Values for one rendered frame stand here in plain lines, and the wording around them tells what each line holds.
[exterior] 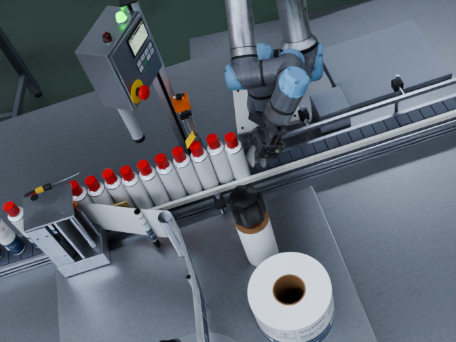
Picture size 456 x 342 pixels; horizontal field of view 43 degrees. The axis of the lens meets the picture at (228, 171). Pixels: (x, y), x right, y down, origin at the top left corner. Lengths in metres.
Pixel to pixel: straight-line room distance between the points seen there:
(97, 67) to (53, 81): 2.41
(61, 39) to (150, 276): 2.66
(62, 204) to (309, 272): 0.66
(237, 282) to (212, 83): 0.83
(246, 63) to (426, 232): 0.68
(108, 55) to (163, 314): 0.70
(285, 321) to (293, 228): 0.36
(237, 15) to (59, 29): 2.67
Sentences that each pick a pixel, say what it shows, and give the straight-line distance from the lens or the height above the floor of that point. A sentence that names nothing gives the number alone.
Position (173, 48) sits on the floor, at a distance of 3.66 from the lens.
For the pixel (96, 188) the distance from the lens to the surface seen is 1.68.
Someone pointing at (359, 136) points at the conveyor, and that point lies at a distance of 1.83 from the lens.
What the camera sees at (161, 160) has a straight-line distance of 1.63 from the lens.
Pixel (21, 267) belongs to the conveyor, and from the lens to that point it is 1.91.
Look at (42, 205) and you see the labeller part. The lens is 1.61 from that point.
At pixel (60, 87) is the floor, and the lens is 3.75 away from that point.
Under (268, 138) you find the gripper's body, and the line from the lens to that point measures 1.60.
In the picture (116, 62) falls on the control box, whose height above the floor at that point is 1.45.
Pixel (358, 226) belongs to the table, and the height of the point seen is 0.83.
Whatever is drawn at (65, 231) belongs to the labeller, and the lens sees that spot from 1.62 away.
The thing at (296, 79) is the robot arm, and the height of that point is 1.25.
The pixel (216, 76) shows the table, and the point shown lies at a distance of 2.17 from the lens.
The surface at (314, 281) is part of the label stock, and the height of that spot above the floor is 1.02.
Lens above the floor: 2.30
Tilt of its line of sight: 52 degrees down
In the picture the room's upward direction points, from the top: 19 degrees counter-clockwise
